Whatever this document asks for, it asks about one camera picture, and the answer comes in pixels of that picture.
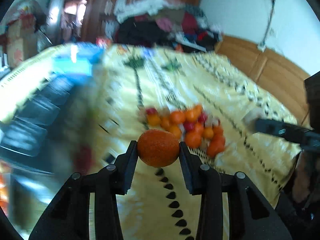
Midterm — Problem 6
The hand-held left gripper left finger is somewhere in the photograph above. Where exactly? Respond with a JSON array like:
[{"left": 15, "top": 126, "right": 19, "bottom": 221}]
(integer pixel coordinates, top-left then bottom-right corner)
[{"left": 29, "top": 141, "right": 138, "bottom": 240}]

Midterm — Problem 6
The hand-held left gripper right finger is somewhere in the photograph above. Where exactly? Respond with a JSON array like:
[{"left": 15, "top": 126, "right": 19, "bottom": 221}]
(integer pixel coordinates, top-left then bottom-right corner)
[{"left": 179, "top": 141, "right": 292, "bottom": 240}]

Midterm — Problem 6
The black product box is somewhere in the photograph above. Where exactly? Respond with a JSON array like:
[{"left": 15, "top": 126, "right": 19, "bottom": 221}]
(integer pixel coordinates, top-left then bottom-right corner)
[{"left": 0, "top": 74, "right": 85, "bottom": 178}]

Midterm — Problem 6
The round folding table top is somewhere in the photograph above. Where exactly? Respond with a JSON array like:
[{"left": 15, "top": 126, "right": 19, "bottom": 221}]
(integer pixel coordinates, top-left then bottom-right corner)
[{"left": 5, "top": 0, "right": 48, "bottom": 30}]

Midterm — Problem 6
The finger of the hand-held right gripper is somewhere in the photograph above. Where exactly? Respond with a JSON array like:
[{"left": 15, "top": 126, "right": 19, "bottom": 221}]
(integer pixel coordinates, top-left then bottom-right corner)
[{"left": 255, "top": 118, "right": 287, "bottom": 137}]

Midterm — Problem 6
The yellow patterned quilt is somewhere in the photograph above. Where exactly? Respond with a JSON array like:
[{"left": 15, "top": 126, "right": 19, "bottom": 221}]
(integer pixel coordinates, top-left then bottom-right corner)
[{"left": 0, "top": 42, "right": 304, "bottom": 240}]

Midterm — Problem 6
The person's right hand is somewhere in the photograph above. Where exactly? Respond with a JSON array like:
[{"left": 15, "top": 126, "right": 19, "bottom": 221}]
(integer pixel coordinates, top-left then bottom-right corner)
[{"left": 293, "top": 152, "right": 316, "bottom": 203}]

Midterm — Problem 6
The brown cardboard box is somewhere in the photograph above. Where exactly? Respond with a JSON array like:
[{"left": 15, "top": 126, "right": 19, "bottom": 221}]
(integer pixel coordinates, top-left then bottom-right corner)
[
  {"left": 6, "top": 35, "right": 38, "bottom": 65},
  {"left": 7, "top": 15, "right": 35, "bottom": 39}
]

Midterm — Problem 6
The green leafy vegetable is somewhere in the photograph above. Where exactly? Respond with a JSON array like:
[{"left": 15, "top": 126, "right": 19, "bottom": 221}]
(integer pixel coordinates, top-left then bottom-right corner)
[
  {"left": 161, "top": 60, "right": 183, "bottom": 72},
  {"left": 124, "top": 56, "right": 145, "bottom": 69}
]

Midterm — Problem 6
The pile of oranges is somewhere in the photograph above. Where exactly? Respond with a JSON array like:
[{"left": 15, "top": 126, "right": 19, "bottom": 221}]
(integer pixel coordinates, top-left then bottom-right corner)
[{"left": 146, "top": 104, "right": 226, "bottom": 158}]

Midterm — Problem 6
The person's dark clothing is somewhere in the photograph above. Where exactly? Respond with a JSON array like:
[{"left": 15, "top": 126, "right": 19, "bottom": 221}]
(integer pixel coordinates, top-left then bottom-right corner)
[{"left": 303, "top": 72, "right": 320, "bottom": 133}]

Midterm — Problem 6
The round orange fruit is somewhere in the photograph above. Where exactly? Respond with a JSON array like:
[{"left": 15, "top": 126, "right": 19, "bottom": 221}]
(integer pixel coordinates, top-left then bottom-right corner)
[{"left": 137, "top": 129, "right": 180, "bottom": 168}]

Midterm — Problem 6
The blue green carton box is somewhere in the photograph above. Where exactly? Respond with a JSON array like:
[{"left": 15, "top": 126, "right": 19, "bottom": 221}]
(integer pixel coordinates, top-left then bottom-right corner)
[{"left": 51, "top": 42, "right": 107, "bottom": 80}]

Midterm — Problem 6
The wooden room door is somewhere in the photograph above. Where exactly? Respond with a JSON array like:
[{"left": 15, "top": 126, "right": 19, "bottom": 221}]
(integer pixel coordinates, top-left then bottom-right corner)
[{"left": 46, "top": 0, "right": 66, "bottom": 44}]

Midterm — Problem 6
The white wall cable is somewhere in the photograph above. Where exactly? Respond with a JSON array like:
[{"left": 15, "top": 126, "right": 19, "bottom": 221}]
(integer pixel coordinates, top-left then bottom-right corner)
[{"left": 259, "top": 0, "right": 277, "bottom": 45}]

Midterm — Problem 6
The cluster of red tomatoes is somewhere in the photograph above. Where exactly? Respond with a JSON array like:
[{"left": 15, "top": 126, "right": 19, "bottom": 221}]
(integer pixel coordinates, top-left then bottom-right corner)
[{"left": 146, "top": 107, "right": 222, "bottom": 132}]

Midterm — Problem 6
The pile of clothes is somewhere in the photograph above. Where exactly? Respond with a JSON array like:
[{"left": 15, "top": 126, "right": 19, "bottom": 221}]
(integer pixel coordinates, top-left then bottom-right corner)
[{"left": 114, "top": 0, "right": 223, "bottom": 53}]

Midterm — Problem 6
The wooden bed headboard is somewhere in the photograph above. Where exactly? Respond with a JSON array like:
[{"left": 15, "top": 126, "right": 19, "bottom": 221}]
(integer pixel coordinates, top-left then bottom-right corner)
[{"left": 215, "top": 35, "right": 313, "bottom": 130}]

